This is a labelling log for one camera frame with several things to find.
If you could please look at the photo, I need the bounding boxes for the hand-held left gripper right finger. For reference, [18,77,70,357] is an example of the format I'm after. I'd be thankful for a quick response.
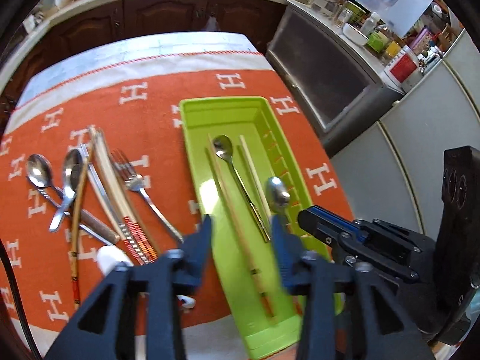
[271,217,436,360]

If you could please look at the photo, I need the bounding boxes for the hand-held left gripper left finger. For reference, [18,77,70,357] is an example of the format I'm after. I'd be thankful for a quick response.
[44,214,213,360]

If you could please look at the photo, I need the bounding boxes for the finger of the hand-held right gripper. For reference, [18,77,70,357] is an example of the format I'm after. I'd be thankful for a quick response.
[313,206,432,267]
[299,210,419,284]

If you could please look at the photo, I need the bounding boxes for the wooden chopstick with dark band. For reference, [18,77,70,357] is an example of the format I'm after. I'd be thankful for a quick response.
[205,147,276,321]

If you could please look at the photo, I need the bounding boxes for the oval metal spoon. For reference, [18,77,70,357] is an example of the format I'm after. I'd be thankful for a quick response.
[265,177,291,216]

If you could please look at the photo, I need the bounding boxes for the metal fork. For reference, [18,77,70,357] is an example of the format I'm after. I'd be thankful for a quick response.
[111,149,185,244]

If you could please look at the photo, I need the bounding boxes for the white ceramic spoon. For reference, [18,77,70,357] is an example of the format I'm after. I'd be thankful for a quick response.
[97,245,197,310]

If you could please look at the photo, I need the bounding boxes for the long-handled metal spoon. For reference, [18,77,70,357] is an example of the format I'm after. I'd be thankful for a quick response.
[212,134,272,242]

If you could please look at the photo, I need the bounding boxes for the green plastic utensil tray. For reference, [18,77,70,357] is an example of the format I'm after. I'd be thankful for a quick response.
[179,96,344,349]

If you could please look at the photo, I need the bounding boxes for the brown red-patterned bamboo chopstick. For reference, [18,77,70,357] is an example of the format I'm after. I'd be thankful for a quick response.
[69,154,91,310]

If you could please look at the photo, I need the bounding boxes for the short metal soup spoon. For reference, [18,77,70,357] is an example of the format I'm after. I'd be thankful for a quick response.
[49,148,84,233]

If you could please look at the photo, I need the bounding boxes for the round metal spoon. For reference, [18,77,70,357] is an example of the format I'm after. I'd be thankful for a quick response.
[25,153,121,245]

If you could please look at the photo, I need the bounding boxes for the white refrigerator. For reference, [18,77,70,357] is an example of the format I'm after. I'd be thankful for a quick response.
[322,26,480,241]

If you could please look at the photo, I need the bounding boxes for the orange printed blanket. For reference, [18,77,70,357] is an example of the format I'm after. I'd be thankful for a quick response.
[0,50,355,360]

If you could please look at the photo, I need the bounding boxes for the grey steel cabinet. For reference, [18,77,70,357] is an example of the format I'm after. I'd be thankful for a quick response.
[265,5,389,147]

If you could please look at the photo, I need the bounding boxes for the white container red label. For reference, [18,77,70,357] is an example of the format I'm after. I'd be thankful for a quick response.
[383,45,420,85]

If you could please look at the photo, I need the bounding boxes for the yellow jar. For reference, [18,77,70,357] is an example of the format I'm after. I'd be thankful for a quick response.
[382,41,403,62]

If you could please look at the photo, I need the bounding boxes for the green label jar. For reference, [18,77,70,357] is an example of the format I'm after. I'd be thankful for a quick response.
[367,30,392,53]

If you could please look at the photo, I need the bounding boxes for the white bowl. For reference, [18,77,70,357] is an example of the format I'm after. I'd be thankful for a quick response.
[342,22,371,47]

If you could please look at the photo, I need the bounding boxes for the pale checked table cover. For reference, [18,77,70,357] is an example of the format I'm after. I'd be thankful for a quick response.
[17,32,261,94]

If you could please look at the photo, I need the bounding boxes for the white plastic bottle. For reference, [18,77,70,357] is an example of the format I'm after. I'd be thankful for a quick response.
[361,12,381,35]

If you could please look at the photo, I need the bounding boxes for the glass jar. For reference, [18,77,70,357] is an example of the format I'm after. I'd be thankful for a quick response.
[335,0,361,28]

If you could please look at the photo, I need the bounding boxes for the glass pitcher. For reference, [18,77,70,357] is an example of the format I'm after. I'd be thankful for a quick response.
[310,0,344,17]

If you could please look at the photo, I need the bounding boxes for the dark wooden kitchen cabinets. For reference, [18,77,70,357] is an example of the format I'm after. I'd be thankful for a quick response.
[0,0,289,102]

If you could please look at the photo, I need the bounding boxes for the clear plastic sheet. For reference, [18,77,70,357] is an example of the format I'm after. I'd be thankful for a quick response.
[343,0,439,40]

